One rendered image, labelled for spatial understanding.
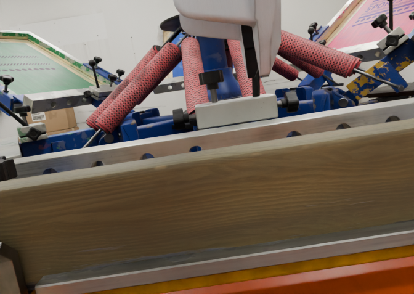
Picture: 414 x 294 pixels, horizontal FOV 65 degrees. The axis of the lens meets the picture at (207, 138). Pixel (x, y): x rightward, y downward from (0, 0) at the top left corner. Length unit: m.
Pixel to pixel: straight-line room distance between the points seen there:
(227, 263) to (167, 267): 0.04
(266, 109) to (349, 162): 0.29
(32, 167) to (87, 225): 0.28
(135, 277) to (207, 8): 0.17
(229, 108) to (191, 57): 0.35
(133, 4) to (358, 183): 4.39
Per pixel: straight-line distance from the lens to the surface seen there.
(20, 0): 5.02
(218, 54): 1.04
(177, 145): 0.45
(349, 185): 0.24
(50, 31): 4.81
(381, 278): 0.28
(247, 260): 0.23
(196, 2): 0.20
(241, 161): 0.22
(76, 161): 0.49
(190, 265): 0.23
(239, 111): 0.50
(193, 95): 0.70
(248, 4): 0.20
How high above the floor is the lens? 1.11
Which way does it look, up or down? 9 degrees down
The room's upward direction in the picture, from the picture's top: 9 degrees counter-clockwise
